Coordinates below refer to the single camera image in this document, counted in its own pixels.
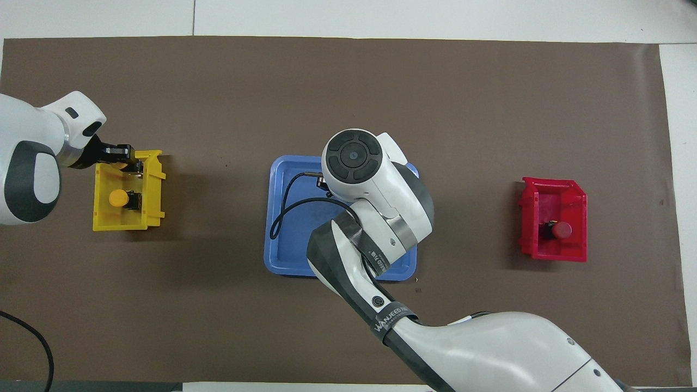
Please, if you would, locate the red plastic bin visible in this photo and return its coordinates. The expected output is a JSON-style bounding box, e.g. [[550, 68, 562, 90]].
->
[[517, 176, 589, 263]]

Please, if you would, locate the blue plastic tray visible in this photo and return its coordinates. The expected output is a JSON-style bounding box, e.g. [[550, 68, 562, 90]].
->
[[264, 155, 420, 282]]

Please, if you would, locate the yellow plastic bin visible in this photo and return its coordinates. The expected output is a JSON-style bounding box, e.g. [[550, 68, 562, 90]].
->
[[92, 150, 166, 232]]

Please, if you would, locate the red push button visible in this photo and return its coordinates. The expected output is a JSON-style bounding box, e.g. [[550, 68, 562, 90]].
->
[[539, 220, 573, 241]]

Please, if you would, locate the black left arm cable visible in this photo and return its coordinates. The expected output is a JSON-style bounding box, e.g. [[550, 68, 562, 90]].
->
[[0, 310, 55, 392]]

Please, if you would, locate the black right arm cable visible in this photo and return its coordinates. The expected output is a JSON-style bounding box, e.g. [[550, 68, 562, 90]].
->
[[270, 172, 364, 240]]

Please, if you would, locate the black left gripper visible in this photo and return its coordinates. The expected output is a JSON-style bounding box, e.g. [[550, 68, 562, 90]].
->
[[70, 135, 136, 174]]

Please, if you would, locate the brown table mat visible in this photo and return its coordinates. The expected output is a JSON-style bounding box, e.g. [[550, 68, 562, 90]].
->
[[0, 36, 692, 387]]

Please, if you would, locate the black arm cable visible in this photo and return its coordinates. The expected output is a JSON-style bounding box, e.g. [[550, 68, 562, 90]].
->
[[0, 310, 55, 392], [270, 172, 364, 240]]

